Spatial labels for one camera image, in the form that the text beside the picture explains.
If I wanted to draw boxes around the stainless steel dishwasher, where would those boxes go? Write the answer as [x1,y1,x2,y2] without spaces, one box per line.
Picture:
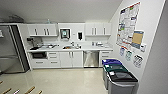
[83,50,100,68]

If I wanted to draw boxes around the steel kitchen sink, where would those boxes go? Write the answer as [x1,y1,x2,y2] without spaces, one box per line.
[62,45,81,51]

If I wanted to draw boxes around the white three-door wall cabinet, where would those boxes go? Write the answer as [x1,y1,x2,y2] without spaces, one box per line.
[27,23,59,37]
[84,22,112,37]

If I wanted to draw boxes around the green-lidded waste bin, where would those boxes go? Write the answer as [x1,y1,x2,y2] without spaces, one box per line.
[104,63,130,90]

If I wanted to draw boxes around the tan blue wall notice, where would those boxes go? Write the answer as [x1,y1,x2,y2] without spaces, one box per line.
[131,30,145,51]

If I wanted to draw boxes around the chrome faucet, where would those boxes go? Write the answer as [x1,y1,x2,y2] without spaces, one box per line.
[70,41,76,49]

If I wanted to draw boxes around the white two-door base cabinet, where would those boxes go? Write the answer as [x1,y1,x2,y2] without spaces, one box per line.
[59,50,84,69]

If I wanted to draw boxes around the wall bulletin board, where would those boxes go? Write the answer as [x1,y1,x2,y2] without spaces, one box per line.
[115,1,142,51]

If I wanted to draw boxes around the black coffee maker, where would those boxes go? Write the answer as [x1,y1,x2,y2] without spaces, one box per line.
[26,37,37,51]

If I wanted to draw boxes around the stainless steel refrigerator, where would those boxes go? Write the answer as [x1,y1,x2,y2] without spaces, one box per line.
[0,24,31,75]

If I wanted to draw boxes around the black built-in microwave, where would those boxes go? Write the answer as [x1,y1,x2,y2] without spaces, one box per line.
[30,51,48,60]

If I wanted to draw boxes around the steel paper towel dispenser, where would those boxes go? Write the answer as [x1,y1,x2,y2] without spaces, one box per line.
[59,27,72,41]

